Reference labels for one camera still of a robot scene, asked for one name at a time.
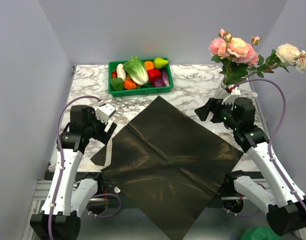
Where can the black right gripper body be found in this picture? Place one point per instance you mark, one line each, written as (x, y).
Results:
(223, 113)

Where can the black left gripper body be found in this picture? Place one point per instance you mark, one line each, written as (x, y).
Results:
(96, 129)

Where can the cream ribbon gold text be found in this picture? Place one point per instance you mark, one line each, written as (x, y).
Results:
(87, 166)

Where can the black wrapping paper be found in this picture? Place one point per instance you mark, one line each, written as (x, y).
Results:
(169, 166)

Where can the peach pink rose stem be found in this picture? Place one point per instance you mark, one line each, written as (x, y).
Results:
(238, 49)

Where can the white flower stem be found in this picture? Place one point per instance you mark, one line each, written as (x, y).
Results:
(286, 55)

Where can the large pink rose stem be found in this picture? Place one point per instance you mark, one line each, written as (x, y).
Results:
(252, 57)

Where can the small pink rose stem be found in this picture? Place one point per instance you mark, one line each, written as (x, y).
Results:
(219, 49)

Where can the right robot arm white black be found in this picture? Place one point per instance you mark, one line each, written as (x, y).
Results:
(283, 204)

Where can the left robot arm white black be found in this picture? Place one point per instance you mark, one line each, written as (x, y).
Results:
(60, 215)

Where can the white ribbed vase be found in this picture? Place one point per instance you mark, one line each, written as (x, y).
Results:
(221, 92)

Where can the green bell pepper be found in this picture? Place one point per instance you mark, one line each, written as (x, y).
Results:
(117, 84)

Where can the orange pumpkin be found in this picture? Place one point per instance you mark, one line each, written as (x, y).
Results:
(129, 84)

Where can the purple cabbage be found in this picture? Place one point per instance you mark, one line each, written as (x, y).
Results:
(159, 82)

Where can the red tomato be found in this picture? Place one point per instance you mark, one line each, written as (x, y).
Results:
(114, 74)

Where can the white radish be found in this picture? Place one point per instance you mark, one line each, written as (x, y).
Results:
(120, 72)

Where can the purple eggplant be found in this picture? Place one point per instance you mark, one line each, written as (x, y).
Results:
(165, 77)

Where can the green plastic tray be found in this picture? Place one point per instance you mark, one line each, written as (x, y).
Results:
(141, 90)

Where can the red bell pepper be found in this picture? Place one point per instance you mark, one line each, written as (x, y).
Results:
(154, 74)

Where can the green romaine lettuce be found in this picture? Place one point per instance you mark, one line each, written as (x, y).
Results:
(136, 70)

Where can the yellow-green pear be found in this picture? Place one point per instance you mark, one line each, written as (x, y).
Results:
(160, 63)

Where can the orange bell pepper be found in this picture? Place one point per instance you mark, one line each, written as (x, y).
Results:
(149, 65)

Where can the green cloth bundle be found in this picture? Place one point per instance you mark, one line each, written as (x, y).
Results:
(259, 233)

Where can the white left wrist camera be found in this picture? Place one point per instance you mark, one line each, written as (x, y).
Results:
(104, 112)

